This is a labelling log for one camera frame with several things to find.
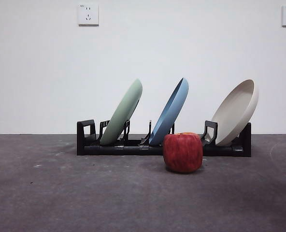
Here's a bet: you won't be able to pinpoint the blue round plate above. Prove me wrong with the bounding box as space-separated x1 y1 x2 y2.
149 77 189 146

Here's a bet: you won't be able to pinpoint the beige round plate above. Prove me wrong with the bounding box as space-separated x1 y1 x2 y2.
207 79 259 147

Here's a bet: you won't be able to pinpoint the green round plate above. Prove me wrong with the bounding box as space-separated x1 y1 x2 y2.
100 78 143 146

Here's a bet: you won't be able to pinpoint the black plate rack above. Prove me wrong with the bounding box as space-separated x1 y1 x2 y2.
76 119 252 158

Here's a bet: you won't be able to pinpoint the red apple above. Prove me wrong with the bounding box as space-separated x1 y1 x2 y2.
163 132 203 174

